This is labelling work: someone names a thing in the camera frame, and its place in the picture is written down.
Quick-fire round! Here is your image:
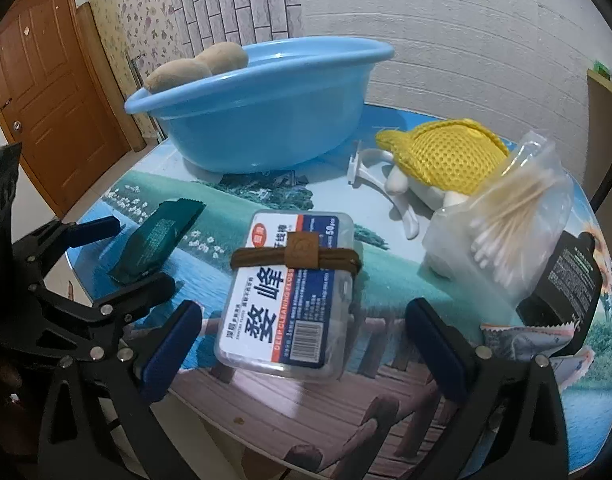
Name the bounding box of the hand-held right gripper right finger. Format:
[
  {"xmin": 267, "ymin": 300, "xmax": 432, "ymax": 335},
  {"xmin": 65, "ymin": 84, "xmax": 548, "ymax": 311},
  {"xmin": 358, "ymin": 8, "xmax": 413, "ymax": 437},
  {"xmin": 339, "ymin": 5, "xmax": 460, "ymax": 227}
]
[{"xmin": 405, "ymin": 297, "xmax": 571, "ymax": 480}]

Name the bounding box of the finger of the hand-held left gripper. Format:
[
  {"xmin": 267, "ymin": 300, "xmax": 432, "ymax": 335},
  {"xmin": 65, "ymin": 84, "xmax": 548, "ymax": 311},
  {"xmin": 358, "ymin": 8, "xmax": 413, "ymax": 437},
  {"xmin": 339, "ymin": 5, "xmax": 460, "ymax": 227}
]
[
  {"xmin": 13, "ymin": 215, "xmax": 125, "ymax": 287},
  {"xmin": 36, "ymin": 272, "xmax": 177, "ymax": 362}
]

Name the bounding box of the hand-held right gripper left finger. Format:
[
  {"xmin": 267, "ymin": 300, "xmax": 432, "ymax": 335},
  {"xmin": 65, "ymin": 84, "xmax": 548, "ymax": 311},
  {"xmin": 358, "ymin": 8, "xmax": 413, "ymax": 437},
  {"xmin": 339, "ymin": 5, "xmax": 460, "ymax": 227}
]
[{"xmin": 38, "ymin": 300, "xmax": 204, "ymax": 480}]

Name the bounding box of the dark green packet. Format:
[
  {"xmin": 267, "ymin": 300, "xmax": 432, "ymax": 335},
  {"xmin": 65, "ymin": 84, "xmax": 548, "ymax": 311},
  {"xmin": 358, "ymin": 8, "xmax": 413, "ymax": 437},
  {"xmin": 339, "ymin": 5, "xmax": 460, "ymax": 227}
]
[{"xmin": 107, "ymin": 199, "xmax": 207, "ymax": 285}]

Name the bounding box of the zigzag-edged snack sachet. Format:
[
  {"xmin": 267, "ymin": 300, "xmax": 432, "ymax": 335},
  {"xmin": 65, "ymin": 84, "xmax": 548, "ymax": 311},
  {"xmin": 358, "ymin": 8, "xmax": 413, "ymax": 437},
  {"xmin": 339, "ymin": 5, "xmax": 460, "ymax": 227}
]
[{"xmin": 480, "ymin": 321, "xmax": 594, "ymax": 392}]

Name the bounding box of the clear dental floss box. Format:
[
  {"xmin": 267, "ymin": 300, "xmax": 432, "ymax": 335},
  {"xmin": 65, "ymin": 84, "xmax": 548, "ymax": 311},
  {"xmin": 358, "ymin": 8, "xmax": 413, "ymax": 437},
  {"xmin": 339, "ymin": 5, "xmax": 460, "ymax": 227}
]
[{"xmin": 214, "ymin": 210, "xmax": 359, "ymax": 381}]

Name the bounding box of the bag of cotton swabs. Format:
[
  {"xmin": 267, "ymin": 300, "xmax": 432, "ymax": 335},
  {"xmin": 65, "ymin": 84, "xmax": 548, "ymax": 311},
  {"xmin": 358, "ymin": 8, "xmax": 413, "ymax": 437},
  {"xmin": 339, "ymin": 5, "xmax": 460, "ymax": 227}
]
[{"xmin": 422, "ymin": 130, "xmax": 574, "ymax": 306}]

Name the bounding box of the black packet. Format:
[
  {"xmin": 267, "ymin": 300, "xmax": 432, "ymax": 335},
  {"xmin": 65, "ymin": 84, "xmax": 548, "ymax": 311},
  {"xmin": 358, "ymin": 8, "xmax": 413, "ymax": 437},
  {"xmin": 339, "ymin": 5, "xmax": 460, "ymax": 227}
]
[{"xmin": 516, "ymin": 230, "xmax": 611, "ymax": 343}]

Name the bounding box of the brown hair tie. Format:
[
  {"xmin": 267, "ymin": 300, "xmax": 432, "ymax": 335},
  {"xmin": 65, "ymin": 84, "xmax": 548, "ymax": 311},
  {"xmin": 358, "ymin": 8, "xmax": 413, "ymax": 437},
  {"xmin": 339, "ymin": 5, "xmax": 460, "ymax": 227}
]
[{"xmin": 231, "ymin": 231, "xmax": 363, "ymax": 277}]

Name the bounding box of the tan plush toy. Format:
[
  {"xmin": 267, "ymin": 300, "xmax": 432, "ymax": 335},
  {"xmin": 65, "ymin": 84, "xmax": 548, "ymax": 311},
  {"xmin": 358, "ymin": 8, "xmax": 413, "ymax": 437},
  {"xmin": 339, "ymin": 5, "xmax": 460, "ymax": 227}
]
[{"xmin": 145, "ymin": 42, "xmax": 249, "ymax": 96}]

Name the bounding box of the white t-shaped plastic tool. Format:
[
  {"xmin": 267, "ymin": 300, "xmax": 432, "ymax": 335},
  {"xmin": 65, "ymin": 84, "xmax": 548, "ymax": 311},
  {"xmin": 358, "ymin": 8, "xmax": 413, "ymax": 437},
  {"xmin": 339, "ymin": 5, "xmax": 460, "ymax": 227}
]
[{"xmin": 347, "ymin": 140, "xmax": 401, "ymax": 193}]

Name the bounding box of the blue plastic basin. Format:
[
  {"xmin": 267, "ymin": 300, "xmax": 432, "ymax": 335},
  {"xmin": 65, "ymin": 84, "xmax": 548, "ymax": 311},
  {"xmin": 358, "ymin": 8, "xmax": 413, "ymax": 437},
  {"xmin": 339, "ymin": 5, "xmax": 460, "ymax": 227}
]
[{"xmin": 124, "ymin": 36, "xmax": 395, "ymax": 173}]

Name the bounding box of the wooden door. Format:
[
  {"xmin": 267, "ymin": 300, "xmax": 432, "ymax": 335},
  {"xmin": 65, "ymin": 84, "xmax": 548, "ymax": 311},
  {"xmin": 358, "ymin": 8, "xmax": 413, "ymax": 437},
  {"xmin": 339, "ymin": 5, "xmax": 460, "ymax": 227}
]
[{"xmin": 0, "ymin": 0, "xmax": 132, "ymax": 218}]

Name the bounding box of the yellow desk with black legs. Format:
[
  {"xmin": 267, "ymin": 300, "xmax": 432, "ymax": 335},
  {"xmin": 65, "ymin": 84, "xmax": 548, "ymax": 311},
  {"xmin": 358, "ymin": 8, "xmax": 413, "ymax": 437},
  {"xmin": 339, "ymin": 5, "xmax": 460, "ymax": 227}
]
[{"xmin": 586, "ymin": 67, "xmax": 612, "ymax": 211}]

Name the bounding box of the long-handled dustpan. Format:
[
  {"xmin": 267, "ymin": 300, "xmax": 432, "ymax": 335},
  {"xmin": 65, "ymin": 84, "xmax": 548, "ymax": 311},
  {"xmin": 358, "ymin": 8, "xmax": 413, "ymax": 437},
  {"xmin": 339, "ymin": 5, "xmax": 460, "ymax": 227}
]
[{"xmin": 128, "ymin": 52, "xmax": 167, "ymax": 143}]

